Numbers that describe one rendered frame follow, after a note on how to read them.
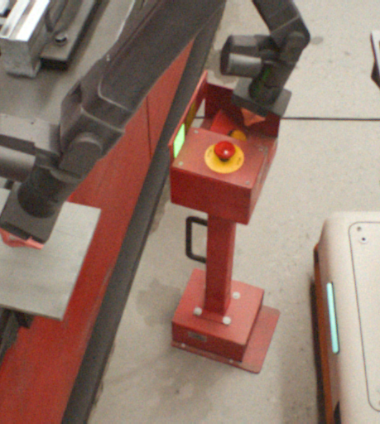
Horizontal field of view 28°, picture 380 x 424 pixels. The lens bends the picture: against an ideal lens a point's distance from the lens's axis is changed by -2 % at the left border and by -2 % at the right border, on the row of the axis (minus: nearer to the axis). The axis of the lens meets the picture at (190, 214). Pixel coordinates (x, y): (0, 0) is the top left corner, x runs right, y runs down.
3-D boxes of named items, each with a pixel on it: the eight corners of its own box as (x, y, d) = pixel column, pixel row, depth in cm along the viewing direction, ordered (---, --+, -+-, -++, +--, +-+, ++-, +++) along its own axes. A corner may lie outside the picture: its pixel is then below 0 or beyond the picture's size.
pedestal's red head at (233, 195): (247, 227, 151) (253, 169, 136) (170, 203, 154) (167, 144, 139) (276, 151, 162) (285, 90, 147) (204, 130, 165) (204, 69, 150)
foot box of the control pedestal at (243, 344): (259, 375, 204) (262, 356, 194) (170, 345, 209) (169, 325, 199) (281, 311, 214) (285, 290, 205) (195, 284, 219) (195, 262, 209)
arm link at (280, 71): (301, 68, 132) (296, 42, 135) (263, 63, 130) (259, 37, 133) (287, 92, 138) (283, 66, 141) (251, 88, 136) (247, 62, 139)
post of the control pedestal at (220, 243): (223, 316, 200) (233, 190, 156) (204, 310, 201) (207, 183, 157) (230, 299, 203) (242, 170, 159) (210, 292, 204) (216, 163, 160)
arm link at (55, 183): (91, 185, 90) (96, 142, 92) (35, 168, 87) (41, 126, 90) (69, 209, 95) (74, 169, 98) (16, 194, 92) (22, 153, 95)
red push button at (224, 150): (231, 171, 144) (232, 158, 141) (210, 164, 145) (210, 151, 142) (238, 154, 146) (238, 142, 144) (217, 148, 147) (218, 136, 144)
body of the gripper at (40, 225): (-3, 224, 97) (15, 199, 91) (25, 161, 102) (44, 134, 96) (43, 247, 98) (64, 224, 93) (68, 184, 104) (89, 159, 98)
